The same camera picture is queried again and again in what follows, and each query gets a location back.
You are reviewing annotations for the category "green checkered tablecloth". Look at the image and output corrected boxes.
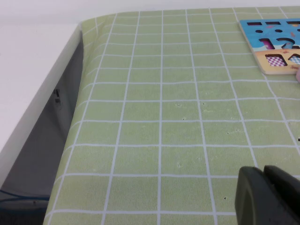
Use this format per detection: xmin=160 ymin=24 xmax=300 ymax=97
xmin=43 ymin=6 xmax=300 ymax=225

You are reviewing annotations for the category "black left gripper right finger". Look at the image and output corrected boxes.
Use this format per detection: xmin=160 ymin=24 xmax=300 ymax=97
xmin=262 ymin=165 xmax=300 ymax=213

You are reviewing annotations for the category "blue cable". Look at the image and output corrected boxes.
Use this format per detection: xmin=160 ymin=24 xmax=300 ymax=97
xmin=0 ymin=189 xmax=50 ymax=206

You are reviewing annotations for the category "white side table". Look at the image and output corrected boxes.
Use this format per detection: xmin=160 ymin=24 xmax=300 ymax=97
xmin=0 ymin=22 xmax=82 ymax=186

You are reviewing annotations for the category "blue wooden puzzle board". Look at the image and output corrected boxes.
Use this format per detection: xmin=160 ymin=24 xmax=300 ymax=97
xmin=239 ymin=18 xmax=300 ymax=75

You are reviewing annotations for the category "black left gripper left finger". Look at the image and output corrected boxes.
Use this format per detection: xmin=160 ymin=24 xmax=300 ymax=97
xmin=235 ymin=165 xmax=300 ymax=225

